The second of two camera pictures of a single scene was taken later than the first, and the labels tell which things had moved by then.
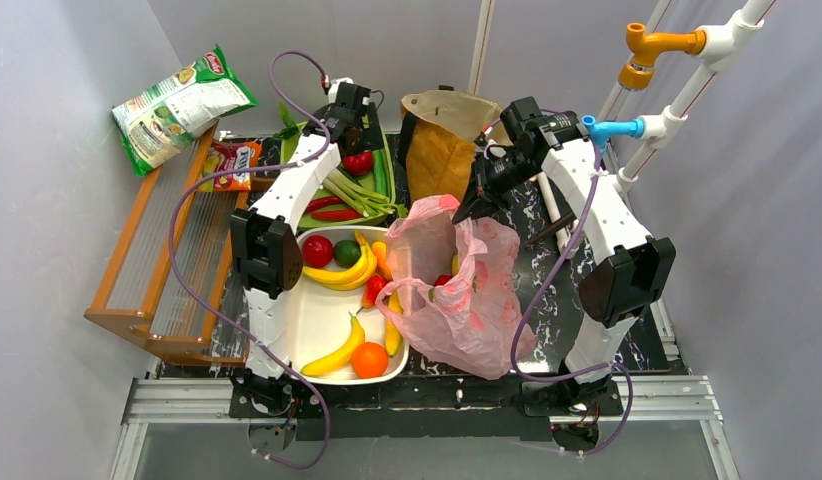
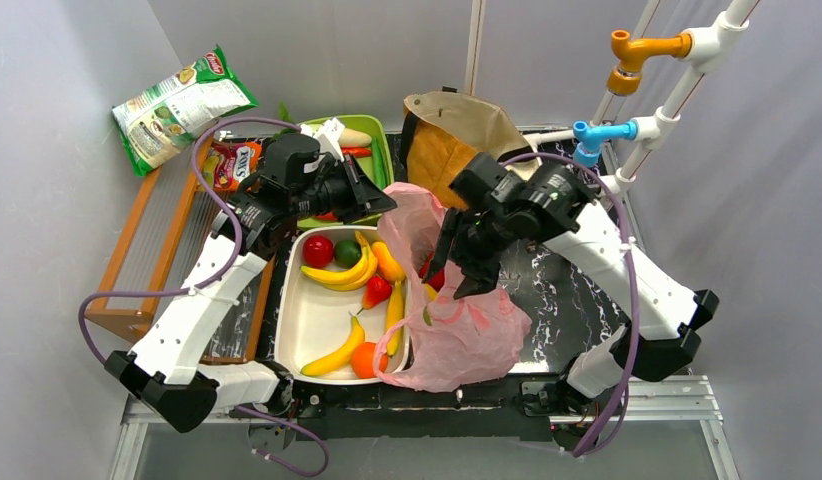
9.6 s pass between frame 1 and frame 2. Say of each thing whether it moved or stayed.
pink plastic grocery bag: moved
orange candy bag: stayed
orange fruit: stayed
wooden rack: stayed
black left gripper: moved
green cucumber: stayed
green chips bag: stayed
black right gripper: moved
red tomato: moved
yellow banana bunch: stayed
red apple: stayed
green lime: stayed
